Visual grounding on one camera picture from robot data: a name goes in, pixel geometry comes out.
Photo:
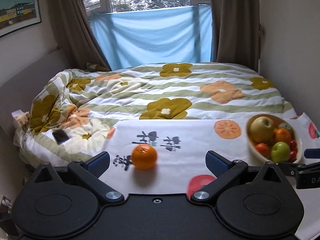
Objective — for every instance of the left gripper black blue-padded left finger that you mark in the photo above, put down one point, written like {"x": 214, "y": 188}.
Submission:
{"x": 86, "y": 174}

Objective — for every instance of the light blue window cloth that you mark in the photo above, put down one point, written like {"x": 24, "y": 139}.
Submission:
{"x": 129, "y": 39}

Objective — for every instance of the black smartphone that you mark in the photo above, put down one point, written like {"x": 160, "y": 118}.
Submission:
{"x": 60, "y": 136}

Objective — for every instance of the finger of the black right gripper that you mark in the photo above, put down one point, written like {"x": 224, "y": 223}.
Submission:
{"x": 312, "y": 153}
{"x": 290, "y": 169}

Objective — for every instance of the large orange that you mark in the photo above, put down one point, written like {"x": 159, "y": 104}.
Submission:
{"x": 282, "y": 135}

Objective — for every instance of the orange at left edge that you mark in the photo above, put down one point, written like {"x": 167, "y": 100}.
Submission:
{"x": 144, "y": 157}

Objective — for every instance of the cream duck print bowl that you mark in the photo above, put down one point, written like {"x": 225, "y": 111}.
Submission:
{"x": 276, "y": 121}

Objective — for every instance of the brown left curtain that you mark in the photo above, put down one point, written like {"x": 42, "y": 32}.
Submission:
{"x": 74, "y": 35}

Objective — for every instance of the brown curtain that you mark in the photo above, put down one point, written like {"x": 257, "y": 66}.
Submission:
{"x": 74, "y": 35}
{"x": 236, "y": 26}

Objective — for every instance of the framed landscape picture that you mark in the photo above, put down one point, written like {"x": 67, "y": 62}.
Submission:
{"x": 18, "y": 14}

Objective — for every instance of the red cherry tomato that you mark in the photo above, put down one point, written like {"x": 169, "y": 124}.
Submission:
{"x": 293, "y": 145}
{"x": 293, "y": 156}

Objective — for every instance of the floral striped quilt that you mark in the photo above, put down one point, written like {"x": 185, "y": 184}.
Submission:
{"x": 86, "y": 104}

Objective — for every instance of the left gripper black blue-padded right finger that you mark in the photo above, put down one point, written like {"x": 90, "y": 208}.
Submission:
{"x": 228, "y": 174}

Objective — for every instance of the brown right curtain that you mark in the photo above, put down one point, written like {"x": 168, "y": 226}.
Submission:
{"x": 236, "y": 26}

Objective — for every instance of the green apple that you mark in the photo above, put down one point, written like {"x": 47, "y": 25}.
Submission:
{"x": 280, "y": 152}

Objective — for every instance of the yellow-green apple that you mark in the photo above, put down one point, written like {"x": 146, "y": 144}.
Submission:
{"x": 261, "y": 129}

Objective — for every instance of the tissue pack on bed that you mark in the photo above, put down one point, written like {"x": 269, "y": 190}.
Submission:
{"x": 20, "y": 118}

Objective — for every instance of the brown kiwi with sticker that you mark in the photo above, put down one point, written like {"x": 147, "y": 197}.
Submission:
{"x": 285, "y": 125}

